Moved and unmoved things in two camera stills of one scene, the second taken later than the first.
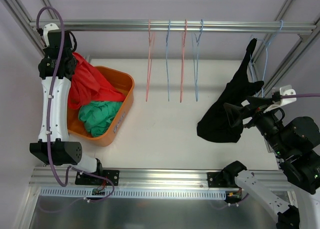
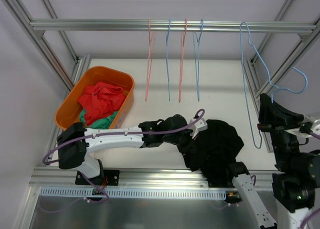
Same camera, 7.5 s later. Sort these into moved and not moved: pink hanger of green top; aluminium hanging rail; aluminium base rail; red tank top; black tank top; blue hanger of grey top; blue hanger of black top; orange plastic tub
Moved: red tank top; black tank top; blue hanger of black top
Not moved: aluminium hanging rail; aluminium base rail; pink hanger of green top; blue hanger of grey top; orange plastic tub
